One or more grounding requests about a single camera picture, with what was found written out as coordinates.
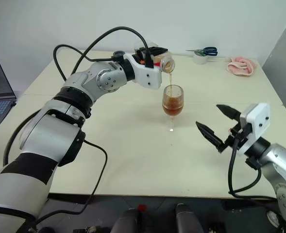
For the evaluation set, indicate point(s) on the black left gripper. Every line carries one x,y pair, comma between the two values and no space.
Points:
140,54

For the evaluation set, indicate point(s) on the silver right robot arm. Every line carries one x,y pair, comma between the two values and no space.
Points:
281,165

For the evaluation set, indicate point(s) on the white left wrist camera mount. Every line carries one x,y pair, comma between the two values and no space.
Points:
147,75

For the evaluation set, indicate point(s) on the black round tape roll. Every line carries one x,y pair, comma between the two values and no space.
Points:
118,54

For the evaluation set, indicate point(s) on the small red object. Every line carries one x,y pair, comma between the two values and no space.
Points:
141,208

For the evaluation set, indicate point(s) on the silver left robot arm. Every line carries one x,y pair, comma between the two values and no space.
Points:
48,136

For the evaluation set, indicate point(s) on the clear wine glass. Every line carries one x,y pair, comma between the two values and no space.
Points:
172,106

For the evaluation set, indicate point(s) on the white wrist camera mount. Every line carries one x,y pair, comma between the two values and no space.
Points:
147,75
259,116

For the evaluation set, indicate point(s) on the white tape roll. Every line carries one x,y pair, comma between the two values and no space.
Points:
200,59

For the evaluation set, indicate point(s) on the pink cloth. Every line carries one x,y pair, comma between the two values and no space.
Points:
242,66

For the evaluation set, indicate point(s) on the dark rounded shape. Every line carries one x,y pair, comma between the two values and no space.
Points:
127,221
187,218

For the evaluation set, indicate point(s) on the clear bottle with brown drink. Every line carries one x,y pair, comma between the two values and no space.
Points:
168,64

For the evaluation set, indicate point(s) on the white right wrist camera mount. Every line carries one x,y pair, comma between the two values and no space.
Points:
259,116

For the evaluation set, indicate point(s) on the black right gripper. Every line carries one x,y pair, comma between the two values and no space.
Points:
240,133

